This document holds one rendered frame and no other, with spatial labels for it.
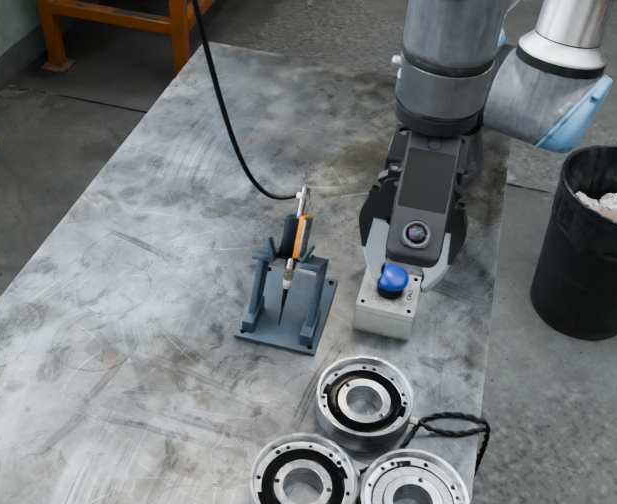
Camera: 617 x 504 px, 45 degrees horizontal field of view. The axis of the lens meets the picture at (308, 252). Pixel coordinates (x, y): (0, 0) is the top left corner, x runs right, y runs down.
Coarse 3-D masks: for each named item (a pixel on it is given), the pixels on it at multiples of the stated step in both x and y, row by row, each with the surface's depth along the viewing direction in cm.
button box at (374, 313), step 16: (368, 272) 92; (368, 288) 90; (416, 288) 91; (368, 304) 88; (384, 304) 89; (400, 304) 89; (416, 304) 91; (368, 320) 90; (384, 320) 89; (400, 320) 88; (400, 336) 90
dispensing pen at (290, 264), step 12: (300, 192) 86; (300, 204) 86; (288, 216) 85; (300, 216) 86; (288, 228) 85; (288, 240) 85; (288, 252) 85; (288, 264) 87; (288, 276) 87; (288, 288) 88
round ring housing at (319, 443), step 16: (272, 448) 75; (304, 448) 75; (320, 448) 76; (336, 448) 74; (256, 464) 73; (288, 464) 74; (304, 464) 74; (336, 464) 74; (352, 464) 73; (256, 480) 72; (288, 480) 74; (304, 480) 76; (320, 480) 74; (352, 480) 73; (256, 496) 71; (320, 496) 72; (352, 496) 71
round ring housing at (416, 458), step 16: (384, 464) 75; (400, 464) 75; (416, 464) 75; (432, 464) 75; (448, 464) 74; (368, 480) 73; (400, 480) 73; (416, 480) 73; (448, 480) 74; (368, 496) 72; (384, 496) 72; (400, 496) 75; (416, 496) 74; (432, 496) 72; (464, 496) 71
